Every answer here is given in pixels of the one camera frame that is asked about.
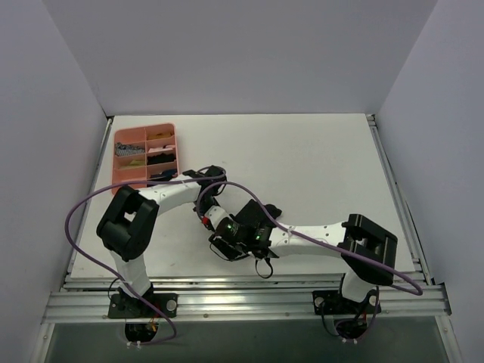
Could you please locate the striped rolled garment in box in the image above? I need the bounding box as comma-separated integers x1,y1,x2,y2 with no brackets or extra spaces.
114,142,145,157

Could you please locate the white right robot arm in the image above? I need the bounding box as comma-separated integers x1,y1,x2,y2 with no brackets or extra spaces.
201,206,398,312

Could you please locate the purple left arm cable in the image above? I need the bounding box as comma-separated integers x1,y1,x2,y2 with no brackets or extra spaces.
64,165,228,346

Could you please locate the pink garment in box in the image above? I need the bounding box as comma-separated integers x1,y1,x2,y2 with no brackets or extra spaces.
147,144,175,153

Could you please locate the black striped underwear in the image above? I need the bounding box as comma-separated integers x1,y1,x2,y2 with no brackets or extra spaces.
234,199,282,229

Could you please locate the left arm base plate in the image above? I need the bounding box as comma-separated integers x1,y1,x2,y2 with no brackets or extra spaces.
107,291,178,319

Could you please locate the navy garment in box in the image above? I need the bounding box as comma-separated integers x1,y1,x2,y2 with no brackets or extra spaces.
150,169,178,180

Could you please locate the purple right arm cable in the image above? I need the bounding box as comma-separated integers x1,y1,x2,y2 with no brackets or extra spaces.
196,181,424,337

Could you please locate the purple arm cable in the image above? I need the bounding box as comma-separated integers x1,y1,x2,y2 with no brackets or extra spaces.
196,181,424,337
64,165,228,346

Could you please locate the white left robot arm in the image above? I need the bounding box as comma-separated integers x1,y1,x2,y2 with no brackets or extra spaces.
96,166,228,317

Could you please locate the yellow garment in box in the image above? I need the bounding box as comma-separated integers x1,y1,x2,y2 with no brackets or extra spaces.
147,130,174,140

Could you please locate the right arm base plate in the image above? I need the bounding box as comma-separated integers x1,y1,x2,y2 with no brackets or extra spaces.
312,289,381,315

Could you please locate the pink compartment organizer box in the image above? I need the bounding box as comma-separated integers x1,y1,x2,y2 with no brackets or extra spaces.
111,123,180,189

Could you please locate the olive garment in box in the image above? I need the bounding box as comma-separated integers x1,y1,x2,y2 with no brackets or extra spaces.
126,160,145,168

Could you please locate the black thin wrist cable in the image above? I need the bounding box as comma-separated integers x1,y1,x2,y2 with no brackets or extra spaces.
253,256,275,280

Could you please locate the black rolled garment in box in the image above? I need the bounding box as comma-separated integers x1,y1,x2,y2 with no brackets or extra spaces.
147,153,176,165

